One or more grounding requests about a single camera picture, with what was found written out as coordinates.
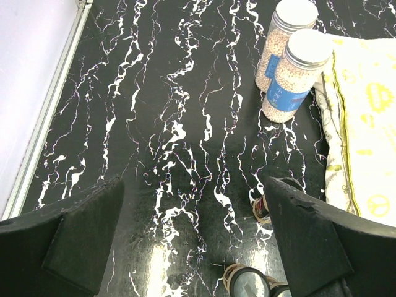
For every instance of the blue-label spice jar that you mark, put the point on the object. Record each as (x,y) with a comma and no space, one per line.
(304,57)

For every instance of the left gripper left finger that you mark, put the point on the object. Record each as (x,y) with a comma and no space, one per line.
(61,249)

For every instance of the grey-lid spice jar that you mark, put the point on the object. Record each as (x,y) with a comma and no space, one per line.
(288,17)

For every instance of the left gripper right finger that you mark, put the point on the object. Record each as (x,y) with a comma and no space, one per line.
(327,251)

